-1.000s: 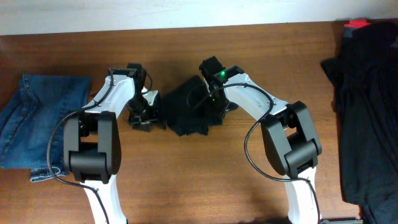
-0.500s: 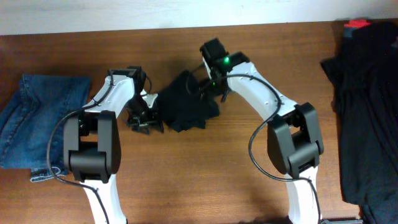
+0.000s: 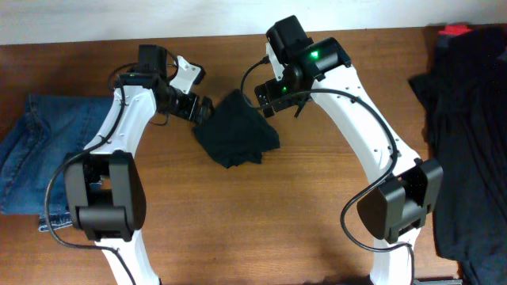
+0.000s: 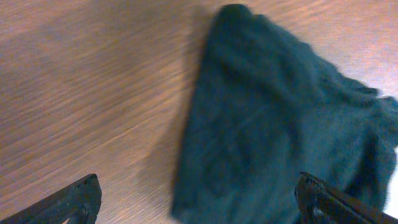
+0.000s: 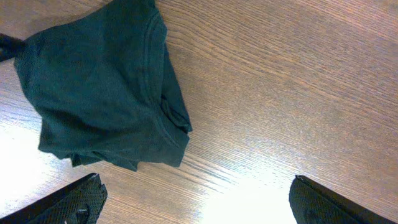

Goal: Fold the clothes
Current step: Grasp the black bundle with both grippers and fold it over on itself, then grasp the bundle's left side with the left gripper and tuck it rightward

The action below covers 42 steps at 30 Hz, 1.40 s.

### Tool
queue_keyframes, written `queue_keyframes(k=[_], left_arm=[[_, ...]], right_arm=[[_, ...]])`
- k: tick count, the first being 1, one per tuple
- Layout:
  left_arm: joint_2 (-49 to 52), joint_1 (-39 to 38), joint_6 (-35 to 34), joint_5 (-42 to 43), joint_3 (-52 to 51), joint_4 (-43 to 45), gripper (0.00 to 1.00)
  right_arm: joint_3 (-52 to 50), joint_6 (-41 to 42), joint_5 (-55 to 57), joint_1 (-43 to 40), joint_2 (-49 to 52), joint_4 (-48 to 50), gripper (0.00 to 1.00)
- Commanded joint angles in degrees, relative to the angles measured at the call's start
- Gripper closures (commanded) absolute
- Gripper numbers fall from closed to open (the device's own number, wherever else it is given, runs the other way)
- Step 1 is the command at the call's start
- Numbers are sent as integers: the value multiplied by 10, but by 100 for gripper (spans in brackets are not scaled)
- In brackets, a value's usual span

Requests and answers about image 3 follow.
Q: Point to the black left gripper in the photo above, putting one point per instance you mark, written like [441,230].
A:
[188,111]

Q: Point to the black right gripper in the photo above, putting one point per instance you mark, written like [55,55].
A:
[280,100]

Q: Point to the black t-shirt with white logo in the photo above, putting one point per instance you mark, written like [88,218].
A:
[236,133]

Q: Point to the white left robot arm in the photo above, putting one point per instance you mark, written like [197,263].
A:
[105,195]

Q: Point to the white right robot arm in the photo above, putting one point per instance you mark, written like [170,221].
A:
[387,216]

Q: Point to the red object at corner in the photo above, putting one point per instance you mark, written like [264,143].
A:
[454,30]

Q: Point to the pile of black clothes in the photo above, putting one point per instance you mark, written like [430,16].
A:
[464,98]

